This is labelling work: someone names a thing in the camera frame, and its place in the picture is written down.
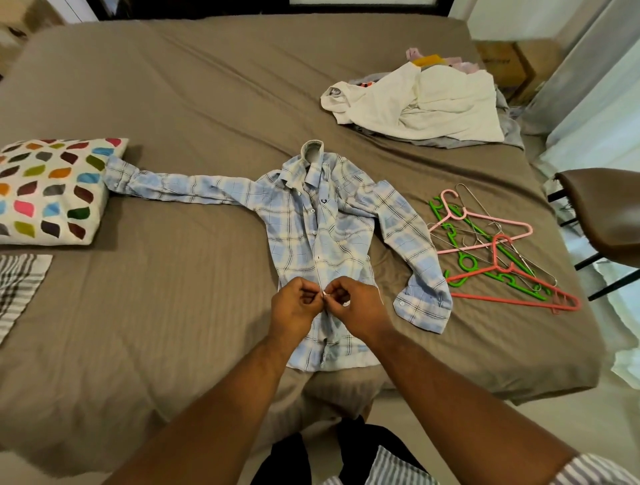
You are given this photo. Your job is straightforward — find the person's left forearm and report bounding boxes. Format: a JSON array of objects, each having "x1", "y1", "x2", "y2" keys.
[{"x1": 100, "y1": 334, "x2": 299, "y2": 485}]

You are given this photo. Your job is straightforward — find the sheer white curtain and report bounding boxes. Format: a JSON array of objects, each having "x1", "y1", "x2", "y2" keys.
[{"x1": 520, "y1": 0, "x2": 640, "y2": 176}]

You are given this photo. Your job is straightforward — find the person's right hand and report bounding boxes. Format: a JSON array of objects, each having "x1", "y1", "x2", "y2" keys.
[{"x1": 321, "y1": 274, "x2": 398, "y2": 348}]

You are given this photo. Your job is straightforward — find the brown chair with black legs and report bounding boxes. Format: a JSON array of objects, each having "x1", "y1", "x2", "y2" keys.
[{"x1": 547, "y1": 167, "x2": 640, "y2": 302}]

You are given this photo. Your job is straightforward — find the black slatted headboard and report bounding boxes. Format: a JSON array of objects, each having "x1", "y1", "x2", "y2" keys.
[{"x1": 85, "y1": 0, "x2": 457, "y2": 21}]

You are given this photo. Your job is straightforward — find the pile of coloured plastic hangers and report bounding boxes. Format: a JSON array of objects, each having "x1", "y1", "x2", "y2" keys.
[{"x1": 427, "y1": 182, "x2": 584, "y2": 314}]

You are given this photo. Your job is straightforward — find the cream white garment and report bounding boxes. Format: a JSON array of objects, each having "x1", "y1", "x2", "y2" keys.
[{"x1": 319, "y1": 61, "x2": 508, "y2": 145}]

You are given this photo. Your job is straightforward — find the colourful leaf print pillow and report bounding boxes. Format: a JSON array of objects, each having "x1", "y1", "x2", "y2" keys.
[{"x1": 0, "y1": 137, "x2": 131, "y2": 248}]

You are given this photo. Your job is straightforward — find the person's right forearm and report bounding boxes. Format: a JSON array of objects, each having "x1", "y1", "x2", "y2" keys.
[{"x1": 368, "y1": 328, "x2": 606, "y2": 485}]

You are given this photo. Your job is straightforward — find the cardboard boxes left of bed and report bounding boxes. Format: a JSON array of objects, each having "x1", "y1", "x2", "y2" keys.
[{"x1": 0, "y1": 0, "x2": 63, "y2": 77}]

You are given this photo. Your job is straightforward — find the pink and yellow garment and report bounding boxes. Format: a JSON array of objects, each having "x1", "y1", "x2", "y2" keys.
[{"x1": 404, "y1": 46, "x2": 483, "y2": 75}]

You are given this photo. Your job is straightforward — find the person's black trousers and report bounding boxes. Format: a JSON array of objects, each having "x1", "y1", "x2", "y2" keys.
[{"x1": 248, "y1": 416, "x2": 433, "y2": 485}]

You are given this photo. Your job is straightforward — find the person's left hand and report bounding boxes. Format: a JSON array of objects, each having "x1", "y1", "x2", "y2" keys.
[{"x1": 269, "y1": 276, "x2": 328, "y2": 348}]

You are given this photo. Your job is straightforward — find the bed with taupe sheet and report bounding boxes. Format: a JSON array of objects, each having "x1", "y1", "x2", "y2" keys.
[{"x1": 0, "y1": 12, "x2": 608, "y2": 479}]

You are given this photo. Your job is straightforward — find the person's striped shirt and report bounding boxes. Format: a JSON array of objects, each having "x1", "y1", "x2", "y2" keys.
[{"x1": 318, "y1": 444, "x2": 640, "y2": 485}]

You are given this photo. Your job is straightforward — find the light blue garment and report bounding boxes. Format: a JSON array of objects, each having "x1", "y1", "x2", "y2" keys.
[{"x1": 102, "y1": 138, "x2": 455, "y2": 374}]

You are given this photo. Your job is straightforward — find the grey checked towel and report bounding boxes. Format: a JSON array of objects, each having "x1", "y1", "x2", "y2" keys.
[{"x1": 0, "y1": 252, "x2": 55, "y2": 347}]

